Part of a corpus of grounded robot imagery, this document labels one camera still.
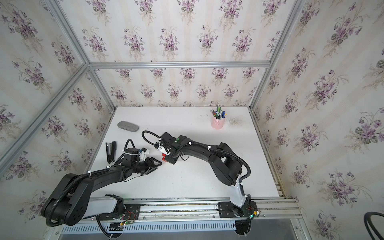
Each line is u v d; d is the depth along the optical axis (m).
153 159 0.81
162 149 0.79
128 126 1.04
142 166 0.76
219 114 1.03
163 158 0.90
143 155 0.84
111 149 0.94
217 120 0.99
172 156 0.65
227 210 0.73
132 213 0.72
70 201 0.41
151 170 0.80
